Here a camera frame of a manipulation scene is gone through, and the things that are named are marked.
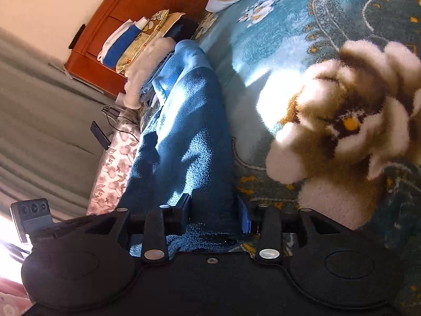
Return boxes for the grey curtain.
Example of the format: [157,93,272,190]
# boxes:
[1,30,113,220]

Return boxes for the floral covered bedside table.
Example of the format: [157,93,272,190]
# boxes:
[86,110,141,215]

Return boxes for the black smartphone on stand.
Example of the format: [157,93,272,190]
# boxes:
[90,121,111,151]

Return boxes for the grey blue folded garments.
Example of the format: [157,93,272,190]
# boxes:
[139,51,174,108]

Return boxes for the teal floral bed blanket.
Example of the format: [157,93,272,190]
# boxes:
[196,0,420,315]

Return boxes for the cream fluffy folded garment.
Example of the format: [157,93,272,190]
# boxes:
[122,37,176,109]

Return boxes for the yellow striped cartoon garment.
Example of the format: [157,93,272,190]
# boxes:
[115,9,185,76]

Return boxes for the blue and white folded sweater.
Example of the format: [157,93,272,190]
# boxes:
[99,17,149,68]

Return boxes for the white folded garment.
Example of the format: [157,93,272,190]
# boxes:
[97,19,133,63]

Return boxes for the orange wooden headboard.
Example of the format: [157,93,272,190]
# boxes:
[65,0,208,97]

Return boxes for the black charging cable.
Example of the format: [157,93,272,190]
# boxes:
[101,105,141,143]

